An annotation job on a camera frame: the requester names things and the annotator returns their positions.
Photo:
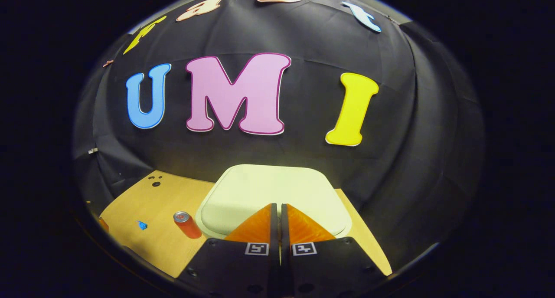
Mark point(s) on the blue paper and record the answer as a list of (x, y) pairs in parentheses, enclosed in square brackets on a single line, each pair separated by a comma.
[(142, 225)]

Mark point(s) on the black backdrop cloth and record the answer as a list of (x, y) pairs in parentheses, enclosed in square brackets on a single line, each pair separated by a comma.
[(303, 150)]

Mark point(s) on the pale green desktop garbage bin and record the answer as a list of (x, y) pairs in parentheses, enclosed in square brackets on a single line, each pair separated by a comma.
[(273, 189)]

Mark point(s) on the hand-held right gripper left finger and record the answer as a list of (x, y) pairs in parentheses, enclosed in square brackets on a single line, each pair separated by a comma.
[(243, 267)]

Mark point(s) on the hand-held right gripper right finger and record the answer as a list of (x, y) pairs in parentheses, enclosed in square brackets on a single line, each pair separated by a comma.
[(321, 272)]

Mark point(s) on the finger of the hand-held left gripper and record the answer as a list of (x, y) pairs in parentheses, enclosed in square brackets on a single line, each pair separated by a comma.
[(103, 225)]

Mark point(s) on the red pop can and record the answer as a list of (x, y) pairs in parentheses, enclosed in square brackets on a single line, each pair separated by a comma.
[(188, 226)]

